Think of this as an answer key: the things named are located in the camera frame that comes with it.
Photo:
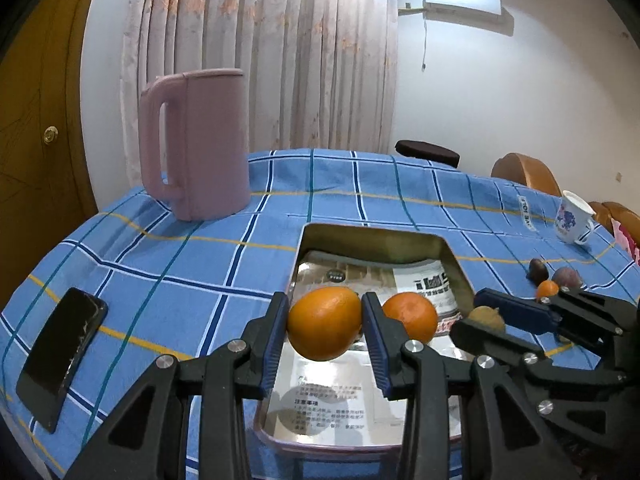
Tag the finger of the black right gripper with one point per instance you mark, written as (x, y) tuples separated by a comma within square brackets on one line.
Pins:
[(600, 324), (529, 364)]

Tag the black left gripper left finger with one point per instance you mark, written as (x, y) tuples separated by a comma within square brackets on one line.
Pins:
[(145, 436)]

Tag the medium orange mandarin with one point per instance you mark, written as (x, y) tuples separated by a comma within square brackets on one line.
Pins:
[(547, 289)]

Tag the tan round fruit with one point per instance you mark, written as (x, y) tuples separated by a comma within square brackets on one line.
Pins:
[(488, 317)]

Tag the large orange mandarin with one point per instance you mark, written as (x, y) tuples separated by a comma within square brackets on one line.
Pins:
[(324, 323)]

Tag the purple passion fruit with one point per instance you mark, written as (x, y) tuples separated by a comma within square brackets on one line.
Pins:
[(567, 277)]

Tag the dark brown round fruit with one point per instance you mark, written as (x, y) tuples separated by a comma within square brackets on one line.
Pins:
[(537, 271)]

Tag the white cartoon mug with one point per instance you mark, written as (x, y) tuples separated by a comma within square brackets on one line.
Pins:
[(574, 221)]

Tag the small orange mandarin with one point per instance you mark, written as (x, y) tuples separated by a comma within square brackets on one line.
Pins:
[(416, 313)]

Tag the black smartphone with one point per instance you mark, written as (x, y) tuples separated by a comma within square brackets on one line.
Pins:
[(56, 354)]

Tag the pink metal tin box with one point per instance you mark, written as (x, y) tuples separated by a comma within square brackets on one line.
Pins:
[(334, 408)]

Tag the blue plaid tablecloth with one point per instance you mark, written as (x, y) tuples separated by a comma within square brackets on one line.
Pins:
[(186, 288)]

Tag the brown wooden chair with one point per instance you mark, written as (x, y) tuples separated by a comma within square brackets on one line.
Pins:
[(528, 171)]

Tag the printed paper packet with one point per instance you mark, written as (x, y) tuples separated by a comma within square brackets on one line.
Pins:
[(428, 278)]

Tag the dark round stool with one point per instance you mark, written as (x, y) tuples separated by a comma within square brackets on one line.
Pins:
[(427, 151)]

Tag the wooden door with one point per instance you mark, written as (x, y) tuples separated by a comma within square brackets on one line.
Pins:
[(45, 189)]

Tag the pink plastic pitcher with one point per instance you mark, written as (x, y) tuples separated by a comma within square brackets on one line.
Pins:
[(193, 145)]

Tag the brass door knob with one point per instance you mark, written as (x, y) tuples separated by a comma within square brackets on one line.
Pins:
[(50, 135)]

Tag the white air conditioner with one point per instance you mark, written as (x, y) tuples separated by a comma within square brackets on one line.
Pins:
[(480, 10)]

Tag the pink floral curtain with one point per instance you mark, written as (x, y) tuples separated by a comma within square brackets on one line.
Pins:
[(318, 73)]

